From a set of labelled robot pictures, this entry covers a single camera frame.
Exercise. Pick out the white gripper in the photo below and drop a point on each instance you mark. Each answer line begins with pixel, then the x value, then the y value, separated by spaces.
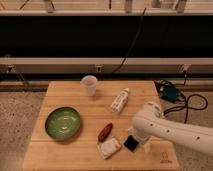
pixel 141 137

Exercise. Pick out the brown sausage toy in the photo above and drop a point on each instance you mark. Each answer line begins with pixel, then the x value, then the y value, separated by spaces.
pixel 105 132

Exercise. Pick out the green ceramic bowl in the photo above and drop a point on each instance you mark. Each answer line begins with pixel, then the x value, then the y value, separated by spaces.
pixel 62 123

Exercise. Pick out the wooden board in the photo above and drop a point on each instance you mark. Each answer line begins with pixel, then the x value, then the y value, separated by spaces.
pixel 80 153

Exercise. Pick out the translucent plastic cup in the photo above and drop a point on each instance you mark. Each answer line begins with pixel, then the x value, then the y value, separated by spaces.
pixel 89 82

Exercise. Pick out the white bottle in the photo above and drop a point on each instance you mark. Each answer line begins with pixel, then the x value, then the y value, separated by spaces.
pixel 120 101

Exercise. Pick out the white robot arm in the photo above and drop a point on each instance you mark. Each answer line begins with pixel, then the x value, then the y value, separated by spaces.
pixel 148 121

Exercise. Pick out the blue black power adapter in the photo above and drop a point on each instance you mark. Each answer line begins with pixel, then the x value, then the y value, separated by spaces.
pixel 167 91

